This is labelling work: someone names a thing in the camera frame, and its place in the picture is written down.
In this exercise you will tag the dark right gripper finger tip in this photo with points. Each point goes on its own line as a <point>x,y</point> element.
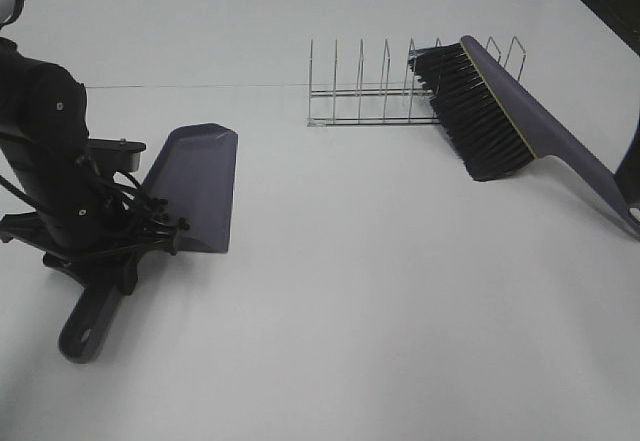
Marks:
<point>626,177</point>

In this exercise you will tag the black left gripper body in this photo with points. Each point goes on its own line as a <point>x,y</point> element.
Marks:
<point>135,225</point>

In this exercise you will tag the purple dustpan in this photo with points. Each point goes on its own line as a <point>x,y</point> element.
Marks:
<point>194,173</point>

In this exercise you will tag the purple hand brush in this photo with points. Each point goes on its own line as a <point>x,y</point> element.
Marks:
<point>497,127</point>

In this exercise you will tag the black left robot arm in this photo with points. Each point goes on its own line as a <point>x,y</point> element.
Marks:
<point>88,212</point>

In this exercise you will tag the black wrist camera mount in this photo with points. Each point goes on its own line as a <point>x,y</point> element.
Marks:
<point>113,156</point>

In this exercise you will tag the metal wire rack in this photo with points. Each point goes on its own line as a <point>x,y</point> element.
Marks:
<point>365,102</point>

